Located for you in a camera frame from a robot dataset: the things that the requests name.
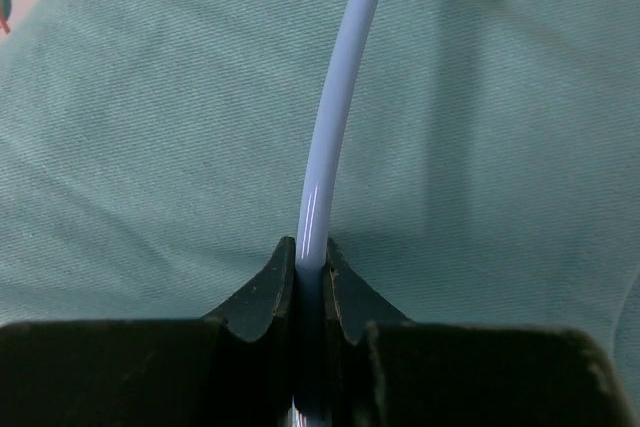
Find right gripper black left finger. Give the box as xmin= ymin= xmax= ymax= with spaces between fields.
xmin=1 ymin=237 xmax=295 ymax=426

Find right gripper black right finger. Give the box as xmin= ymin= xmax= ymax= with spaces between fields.
xmin=323 ymin=243 xmax=633 ymax=427

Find blue plastic hanger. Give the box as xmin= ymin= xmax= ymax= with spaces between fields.
xmin=293 ymin=0 xmax=379 ymax=426

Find light blue trousers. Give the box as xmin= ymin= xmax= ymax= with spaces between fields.
xmin=1 ymin=0 xmax=639 ymax=426

